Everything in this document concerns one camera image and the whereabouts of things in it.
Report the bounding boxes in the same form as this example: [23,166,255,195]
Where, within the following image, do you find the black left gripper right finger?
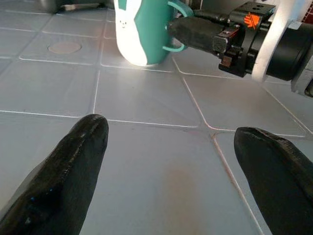
[233,126,313,235]

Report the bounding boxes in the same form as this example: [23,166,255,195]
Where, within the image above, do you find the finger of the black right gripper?
[167,16,228,53]
[192,10,231,25]

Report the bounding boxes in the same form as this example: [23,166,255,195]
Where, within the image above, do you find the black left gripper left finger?
[0,114,109,235]

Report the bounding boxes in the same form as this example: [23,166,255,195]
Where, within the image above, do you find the teal and white mug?
[113,0,194,67]

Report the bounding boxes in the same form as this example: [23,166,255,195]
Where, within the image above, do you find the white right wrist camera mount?
[251,0,304,82]

